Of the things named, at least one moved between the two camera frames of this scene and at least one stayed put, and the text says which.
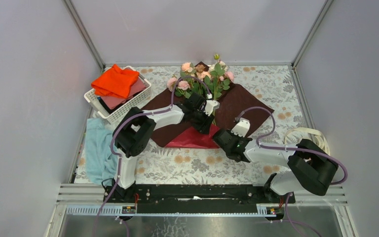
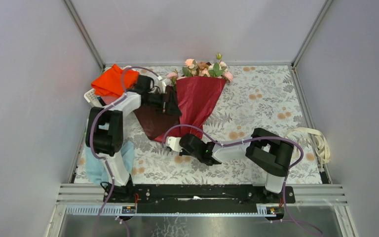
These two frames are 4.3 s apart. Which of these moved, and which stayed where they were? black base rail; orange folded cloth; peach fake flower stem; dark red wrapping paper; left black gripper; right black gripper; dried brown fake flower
Moved: dried brown fake flower; dark red wrapping paper; left black gripper; peach fake flower stem; right black gripper
Stayed: black base rail; orange folded cloth
